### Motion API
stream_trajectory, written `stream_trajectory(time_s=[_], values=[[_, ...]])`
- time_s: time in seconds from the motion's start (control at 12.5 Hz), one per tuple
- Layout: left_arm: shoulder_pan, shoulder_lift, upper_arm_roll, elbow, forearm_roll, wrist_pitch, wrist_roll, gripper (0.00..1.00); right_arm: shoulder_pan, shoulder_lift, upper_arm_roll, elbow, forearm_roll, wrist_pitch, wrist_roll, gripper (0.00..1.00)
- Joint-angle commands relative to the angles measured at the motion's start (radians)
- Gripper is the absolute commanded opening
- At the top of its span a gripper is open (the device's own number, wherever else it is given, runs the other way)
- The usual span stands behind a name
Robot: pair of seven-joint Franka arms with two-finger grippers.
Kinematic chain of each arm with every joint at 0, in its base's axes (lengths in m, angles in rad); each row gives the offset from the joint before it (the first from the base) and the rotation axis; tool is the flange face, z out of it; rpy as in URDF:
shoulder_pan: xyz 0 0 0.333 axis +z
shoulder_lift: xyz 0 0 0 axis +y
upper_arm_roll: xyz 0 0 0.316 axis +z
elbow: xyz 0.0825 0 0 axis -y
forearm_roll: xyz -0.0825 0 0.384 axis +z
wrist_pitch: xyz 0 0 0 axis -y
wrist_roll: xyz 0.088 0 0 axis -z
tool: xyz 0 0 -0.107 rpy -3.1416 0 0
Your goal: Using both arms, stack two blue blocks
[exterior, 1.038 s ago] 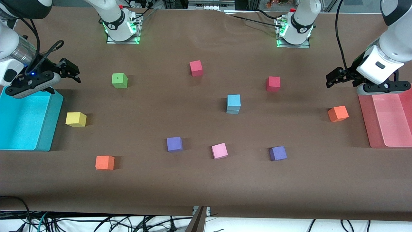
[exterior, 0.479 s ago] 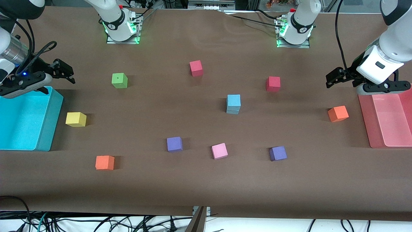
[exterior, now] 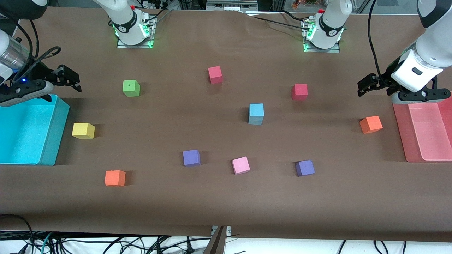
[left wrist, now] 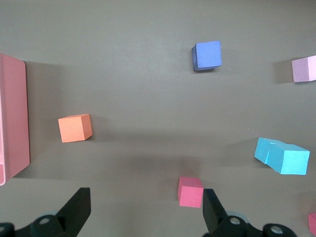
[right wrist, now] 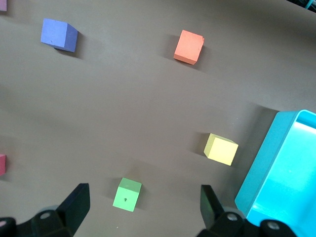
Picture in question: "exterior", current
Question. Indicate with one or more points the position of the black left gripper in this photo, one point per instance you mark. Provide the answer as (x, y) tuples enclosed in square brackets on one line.
[(384, 79)]

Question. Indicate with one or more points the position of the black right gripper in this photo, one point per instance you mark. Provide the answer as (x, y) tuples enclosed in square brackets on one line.
[(43, 73)]

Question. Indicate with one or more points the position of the light blue foam block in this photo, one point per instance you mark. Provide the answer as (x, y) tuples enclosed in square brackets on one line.
[(255, 121), (256, 110)]

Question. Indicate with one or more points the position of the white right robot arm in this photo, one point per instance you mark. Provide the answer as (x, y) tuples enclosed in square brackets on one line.
[(123, 21)]

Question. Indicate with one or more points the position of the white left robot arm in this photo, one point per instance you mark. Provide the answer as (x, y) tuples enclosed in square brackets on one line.
[(430, 49)]

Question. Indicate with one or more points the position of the orange foam block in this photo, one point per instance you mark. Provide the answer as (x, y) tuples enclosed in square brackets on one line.
[(370, 124), (114, 178)]

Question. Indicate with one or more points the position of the yellow foam block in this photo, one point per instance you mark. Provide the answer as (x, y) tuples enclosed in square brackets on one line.
[(83, 130)]

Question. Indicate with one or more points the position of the red foam block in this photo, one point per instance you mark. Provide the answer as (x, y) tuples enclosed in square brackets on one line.
[(215, 74), (299, 91)]

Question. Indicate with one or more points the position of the green foam block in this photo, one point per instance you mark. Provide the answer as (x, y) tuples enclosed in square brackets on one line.
[(131, 88)]

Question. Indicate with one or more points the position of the cyan plastic bin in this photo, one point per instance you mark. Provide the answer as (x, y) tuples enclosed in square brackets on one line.
[(21, 141)]

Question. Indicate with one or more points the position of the pink plastic bin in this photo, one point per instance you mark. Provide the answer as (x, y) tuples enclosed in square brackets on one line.
[(430, 141)]

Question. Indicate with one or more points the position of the purple foam block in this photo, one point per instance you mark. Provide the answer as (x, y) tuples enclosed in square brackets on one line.
[(304, 168), (191, 158)]

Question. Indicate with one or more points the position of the orange background objects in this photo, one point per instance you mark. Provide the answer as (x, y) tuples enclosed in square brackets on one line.
[(300, 3)]

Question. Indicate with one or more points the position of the pink foam block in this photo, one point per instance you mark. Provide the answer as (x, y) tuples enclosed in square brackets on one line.
[(241, 165)]

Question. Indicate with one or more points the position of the brown paper table cover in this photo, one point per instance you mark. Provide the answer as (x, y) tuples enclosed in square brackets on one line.
[(226, 204)]

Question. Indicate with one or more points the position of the dark grey metal bar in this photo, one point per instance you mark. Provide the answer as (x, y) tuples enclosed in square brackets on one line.
[(216, 245)]

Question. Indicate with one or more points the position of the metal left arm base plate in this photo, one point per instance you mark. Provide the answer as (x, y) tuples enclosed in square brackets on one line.
[(332, 50)]

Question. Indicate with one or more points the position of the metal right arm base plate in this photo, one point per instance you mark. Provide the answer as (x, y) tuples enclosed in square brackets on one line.
[(122, 45)]

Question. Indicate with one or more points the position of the aluminium frame rail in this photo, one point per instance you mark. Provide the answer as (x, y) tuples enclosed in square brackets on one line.
[(229, 6)]

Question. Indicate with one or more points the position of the silver table edge bracket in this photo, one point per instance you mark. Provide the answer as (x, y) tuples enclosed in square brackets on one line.
[(229, 230)]

